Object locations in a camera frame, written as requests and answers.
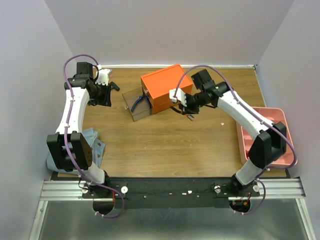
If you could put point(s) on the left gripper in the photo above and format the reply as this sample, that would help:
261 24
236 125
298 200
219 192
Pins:
105 100

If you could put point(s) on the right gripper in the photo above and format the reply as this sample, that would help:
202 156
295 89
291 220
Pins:
187 109

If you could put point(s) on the orange handled pliers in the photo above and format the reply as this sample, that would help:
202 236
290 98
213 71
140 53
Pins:
189 116

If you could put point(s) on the clear bottom drawer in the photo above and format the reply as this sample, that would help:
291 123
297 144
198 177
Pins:
142 110

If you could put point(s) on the orange drawer cabinet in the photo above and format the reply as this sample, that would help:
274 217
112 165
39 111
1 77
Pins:
157 84

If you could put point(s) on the blue handled cutting pliers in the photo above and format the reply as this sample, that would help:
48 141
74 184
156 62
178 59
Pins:
139 100

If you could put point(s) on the black rubber mallet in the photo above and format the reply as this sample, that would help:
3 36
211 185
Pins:
114 86

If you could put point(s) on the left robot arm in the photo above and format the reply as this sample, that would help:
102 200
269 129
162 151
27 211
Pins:
68 147

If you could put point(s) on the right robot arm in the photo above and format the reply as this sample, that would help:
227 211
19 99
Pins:
269 138

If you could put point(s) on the blue cloth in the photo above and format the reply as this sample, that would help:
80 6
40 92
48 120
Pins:
97 146

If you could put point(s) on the pink compartment tray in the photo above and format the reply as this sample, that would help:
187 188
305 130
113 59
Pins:
245 141

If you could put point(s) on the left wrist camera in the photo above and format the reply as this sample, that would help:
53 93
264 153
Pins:
102 75

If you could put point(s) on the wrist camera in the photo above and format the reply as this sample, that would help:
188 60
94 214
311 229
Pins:
177 95
102 75

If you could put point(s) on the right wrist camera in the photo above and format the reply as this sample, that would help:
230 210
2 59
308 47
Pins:
177 95

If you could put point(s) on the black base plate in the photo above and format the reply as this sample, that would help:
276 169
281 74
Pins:
172 192

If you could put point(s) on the aluminium rail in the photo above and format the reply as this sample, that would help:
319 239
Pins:
71 190

